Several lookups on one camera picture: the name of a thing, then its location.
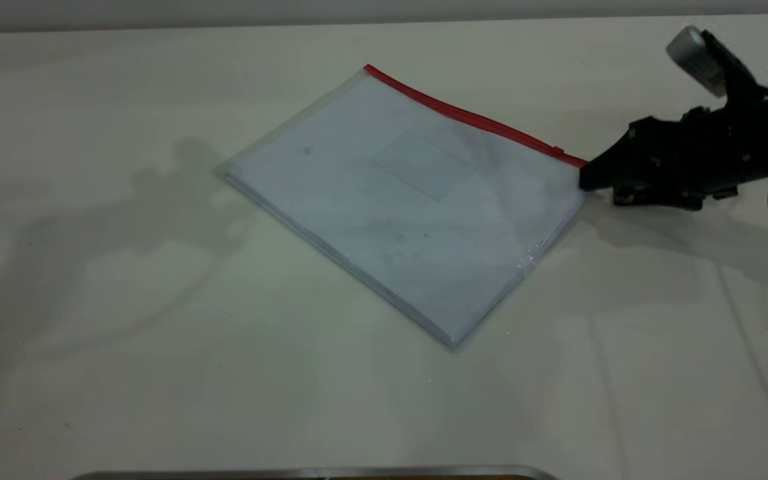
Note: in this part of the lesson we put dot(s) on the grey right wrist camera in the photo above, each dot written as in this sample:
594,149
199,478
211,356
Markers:
697,56

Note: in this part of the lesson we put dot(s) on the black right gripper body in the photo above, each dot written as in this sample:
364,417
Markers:
704,156

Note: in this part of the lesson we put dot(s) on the clear plastic zipper bag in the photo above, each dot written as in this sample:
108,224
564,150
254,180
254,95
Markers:
384,200

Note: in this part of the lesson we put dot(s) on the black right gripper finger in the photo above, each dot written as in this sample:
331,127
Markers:
614,166
634,196

